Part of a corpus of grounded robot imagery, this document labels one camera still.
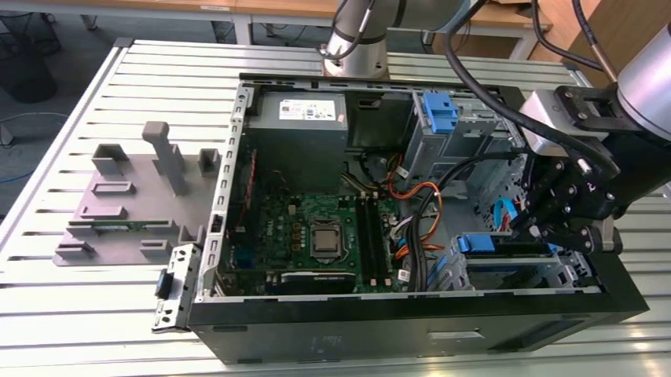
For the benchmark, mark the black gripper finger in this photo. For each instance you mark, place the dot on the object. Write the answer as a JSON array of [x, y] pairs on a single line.
[[587, 237], [549, 192]]

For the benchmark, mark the hard disk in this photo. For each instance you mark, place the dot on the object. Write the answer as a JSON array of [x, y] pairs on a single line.
[[476, 243]]

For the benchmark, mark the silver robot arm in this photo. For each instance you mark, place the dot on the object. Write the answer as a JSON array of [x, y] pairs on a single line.
[[356, 51]]

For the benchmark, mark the perforated metal disk bay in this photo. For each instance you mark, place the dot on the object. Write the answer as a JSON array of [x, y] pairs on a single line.
[[571, 275]]

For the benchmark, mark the grey metal drive cage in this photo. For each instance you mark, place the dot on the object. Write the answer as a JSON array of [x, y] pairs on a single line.
[[461, 137]]

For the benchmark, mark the blue plastic drive carrier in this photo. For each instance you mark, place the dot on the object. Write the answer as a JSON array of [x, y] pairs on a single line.
[[439, 112]]

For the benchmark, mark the black RAM slot bank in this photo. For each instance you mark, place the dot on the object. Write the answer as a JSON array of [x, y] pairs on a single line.
[[373, 235]]

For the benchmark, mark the brown wooden cabinet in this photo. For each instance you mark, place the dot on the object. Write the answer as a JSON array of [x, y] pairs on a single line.
[[639, 23]]

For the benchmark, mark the green motherboard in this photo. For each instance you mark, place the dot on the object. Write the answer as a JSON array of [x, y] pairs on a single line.
[[324, 204]]

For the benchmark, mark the silver CPU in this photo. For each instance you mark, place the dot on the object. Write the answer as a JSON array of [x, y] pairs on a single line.
[[325, 240]]

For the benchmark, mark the wooden desk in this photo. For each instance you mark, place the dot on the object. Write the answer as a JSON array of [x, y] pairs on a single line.
[[503, 17], [130, 4]]

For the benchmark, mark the CPU socket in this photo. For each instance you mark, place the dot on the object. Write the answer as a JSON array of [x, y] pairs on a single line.
[[325, 255]]

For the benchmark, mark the black PC case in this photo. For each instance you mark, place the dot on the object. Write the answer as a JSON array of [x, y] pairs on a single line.
[[367, 334]]

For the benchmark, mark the grey power supply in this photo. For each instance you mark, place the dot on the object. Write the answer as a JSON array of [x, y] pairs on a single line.
[[293, 157]]

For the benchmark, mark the black graphics card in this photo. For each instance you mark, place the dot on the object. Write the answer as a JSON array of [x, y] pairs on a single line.
[[315, 279]]

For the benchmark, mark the grey parts rack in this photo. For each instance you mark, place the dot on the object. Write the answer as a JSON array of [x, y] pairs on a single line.
[[136, 184]]

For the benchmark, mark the green RAM stick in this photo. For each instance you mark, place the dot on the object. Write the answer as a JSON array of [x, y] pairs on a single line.
[[130, 225]]

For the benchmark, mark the black bin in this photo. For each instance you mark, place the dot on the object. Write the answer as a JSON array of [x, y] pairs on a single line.
[[30, 78]]

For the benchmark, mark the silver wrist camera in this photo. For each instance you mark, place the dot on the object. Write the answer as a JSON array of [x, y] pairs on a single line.
[[541, 103]]

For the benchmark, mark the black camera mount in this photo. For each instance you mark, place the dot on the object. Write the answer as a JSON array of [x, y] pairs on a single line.
[[568, 98]]

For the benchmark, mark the metal slot cover bracket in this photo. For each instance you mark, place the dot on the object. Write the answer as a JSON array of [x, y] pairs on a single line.
[[180, 298]]

